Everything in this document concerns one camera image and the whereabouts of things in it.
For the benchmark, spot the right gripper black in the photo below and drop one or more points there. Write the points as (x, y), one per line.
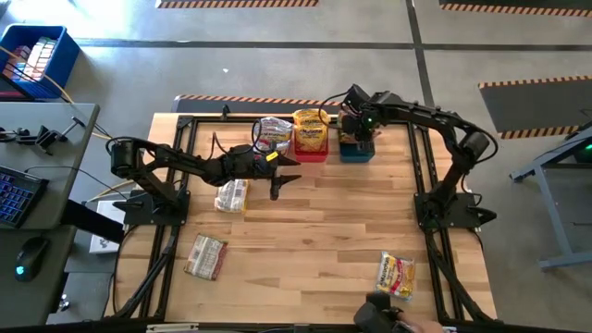
(365, 125)

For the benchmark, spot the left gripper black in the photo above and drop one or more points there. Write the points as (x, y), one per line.
(266, 168)

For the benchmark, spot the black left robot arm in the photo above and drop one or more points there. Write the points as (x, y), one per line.
(185, 163)

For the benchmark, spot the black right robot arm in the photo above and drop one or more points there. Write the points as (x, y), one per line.
(416, 113)

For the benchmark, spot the blue plastic bin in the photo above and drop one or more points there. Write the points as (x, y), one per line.
(351, 156)

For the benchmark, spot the clear white plastic bin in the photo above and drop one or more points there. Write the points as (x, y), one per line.
(289, 147)

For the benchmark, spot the pink plastic bin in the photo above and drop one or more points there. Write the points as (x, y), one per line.
(311, 157)

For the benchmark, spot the black hazard-striped floor mat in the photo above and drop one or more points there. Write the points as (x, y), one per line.
(515, 7)
(238, 3)
(259, 104)
(536, 106)

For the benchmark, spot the white cardboard box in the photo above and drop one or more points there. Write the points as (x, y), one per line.
(108, 231)

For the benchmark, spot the silver aluminium extrusion piece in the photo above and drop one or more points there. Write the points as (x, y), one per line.
(171, 328)

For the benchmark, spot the blue-grey metal stand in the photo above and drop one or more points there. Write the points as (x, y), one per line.
(555, 194)

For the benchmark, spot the black desk clamp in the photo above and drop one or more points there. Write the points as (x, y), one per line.
(46, 135)

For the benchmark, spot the blue storage crate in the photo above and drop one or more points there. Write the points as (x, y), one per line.
(62, 69)

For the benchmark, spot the grey desk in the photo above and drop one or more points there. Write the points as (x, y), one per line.
(41, 139)

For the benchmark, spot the black computer mouse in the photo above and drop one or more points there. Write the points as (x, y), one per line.
(30, 258)

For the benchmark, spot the black keyboard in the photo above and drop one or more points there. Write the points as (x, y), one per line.
(16, 196)

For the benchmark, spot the stack of colourful packets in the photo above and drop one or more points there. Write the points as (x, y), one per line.
(34, 60)

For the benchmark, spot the left wrist camera yellow label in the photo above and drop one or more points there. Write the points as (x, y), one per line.
(272, 156)

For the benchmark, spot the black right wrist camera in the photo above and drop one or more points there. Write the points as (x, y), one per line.
(349, 124)

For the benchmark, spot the black aluminium table frame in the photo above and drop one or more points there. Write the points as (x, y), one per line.
(300, 119)

